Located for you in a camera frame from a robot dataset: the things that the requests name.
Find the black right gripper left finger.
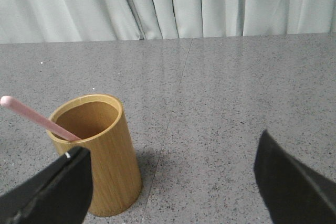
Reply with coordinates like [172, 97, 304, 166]
[1, 146, 93, 223]

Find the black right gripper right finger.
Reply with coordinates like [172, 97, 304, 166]
[254, 131, 335, 223]

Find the bamboo cylindrical holder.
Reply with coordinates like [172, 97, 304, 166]
[48, 94, 142, 217]

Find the pink chopstick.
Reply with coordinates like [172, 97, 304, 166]
[1, 95, 80, 141]

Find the white pleated curtain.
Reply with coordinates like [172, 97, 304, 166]
[1, 0, 335, 44]

